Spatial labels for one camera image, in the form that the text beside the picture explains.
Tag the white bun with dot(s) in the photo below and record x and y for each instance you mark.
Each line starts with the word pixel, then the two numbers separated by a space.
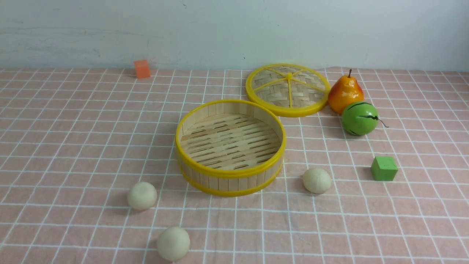
pixel 173 244
pixel 317 180
pixel 142 196

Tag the white bun front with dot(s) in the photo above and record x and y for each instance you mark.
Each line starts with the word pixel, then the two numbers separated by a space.
pixel 173 244

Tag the yellow-rimmed bamboo steamer tray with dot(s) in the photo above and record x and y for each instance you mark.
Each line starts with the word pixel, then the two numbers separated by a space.
pixel 230 148

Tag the yellow woven steamer lid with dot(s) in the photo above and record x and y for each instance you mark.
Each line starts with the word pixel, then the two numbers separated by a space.
pixel 288 90

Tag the orange foam cube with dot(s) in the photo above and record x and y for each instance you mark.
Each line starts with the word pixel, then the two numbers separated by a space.
pixel 142 69

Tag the orange yellow toy pear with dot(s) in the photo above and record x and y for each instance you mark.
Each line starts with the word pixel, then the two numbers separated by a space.
pixel 344 92

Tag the green toy watermelon ball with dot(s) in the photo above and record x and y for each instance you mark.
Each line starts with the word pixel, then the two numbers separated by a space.
pixel 360 118

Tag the green foam cube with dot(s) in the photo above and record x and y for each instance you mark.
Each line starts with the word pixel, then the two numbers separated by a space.
pixel 384 169

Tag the pink checkered tablecloth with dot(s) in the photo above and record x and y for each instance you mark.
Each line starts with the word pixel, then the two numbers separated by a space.
pixel 73 142

